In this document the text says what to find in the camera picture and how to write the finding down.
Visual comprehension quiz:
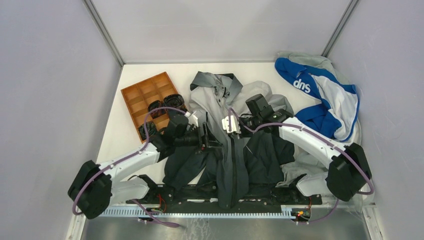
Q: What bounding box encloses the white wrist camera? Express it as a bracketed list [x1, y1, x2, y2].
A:
[221, 115, 241, 135]
[184, 111, 199, 128]

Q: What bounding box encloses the blue white jacket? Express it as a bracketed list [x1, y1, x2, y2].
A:
[274, 57, 360, 143]

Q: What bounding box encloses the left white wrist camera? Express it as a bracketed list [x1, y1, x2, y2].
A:
[184, 111, 199, 128]

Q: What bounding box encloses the grey black zip jacket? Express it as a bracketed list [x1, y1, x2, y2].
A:
[163, 71, 295, 209]

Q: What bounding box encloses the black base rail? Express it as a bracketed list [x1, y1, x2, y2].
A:
[137, 184, 323, 214]

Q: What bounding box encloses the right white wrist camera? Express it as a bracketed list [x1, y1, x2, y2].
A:
[221, 115, 241, 135]

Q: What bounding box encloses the white slotted cable duct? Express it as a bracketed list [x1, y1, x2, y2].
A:
[99, 205, 296, 220]

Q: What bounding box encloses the orange compartment tray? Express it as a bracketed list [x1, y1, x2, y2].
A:
[120, 72, 179, 143]

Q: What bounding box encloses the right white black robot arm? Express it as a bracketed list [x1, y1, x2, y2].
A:
[221, 94, 375, 204]

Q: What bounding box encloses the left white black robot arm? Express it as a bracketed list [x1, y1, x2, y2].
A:
[67, 113, 223, 219]

